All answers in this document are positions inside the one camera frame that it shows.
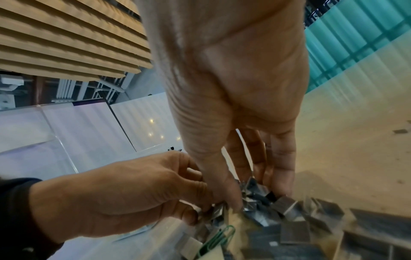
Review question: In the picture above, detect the person's left hand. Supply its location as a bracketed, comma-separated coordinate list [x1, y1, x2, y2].
[29, 151, 216, 243]

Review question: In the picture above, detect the person's right hand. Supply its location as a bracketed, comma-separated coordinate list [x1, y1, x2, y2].
[136, 0, 310, 213]

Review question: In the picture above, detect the transparent storage box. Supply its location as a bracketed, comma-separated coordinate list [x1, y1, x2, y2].
[80, 215, 213, 260]

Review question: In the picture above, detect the pile of metal staple strips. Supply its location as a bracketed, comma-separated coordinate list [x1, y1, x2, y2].
[173, 176, 411, 260]

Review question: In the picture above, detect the black marker wristband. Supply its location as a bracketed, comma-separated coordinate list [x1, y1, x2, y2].
[0, 177, 65, 260]

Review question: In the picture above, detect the black metal railing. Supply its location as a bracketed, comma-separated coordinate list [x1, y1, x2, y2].
[303, 0, 341, 29]

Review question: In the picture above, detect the green curtain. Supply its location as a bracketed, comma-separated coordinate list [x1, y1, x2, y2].
[301, 0, 411, 95]

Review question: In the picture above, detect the white security camera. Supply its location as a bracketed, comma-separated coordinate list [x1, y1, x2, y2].
[0, 76, 26, 93]

